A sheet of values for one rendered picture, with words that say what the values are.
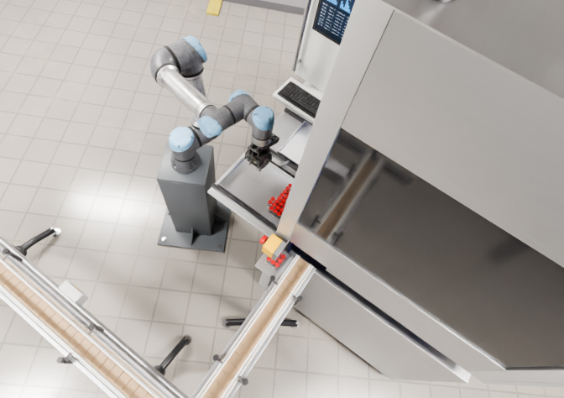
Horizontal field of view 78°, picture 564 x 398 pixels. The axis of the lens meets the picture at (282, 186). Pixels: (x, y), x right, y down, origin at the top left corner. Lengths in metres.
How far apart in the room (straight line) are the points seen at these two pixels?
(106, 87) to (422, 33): 3.04
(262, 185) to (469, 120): 1.22
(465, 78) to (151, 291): 2.23
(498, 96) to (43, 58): 3.60
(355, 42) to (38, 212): 2.58
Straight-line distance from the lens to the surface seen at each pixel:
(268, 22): 4.03
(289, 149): 1.87
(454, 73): 0.64
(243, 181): 1.75
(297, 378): 2.45
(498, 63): 0.62
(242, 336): 1.46
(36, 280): 1.70
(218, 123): 1.22
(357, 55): 0.69
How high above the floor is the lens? 2.42
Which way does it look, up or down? 61 degrees down
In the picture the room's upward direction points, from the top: 16 degrees clockwise
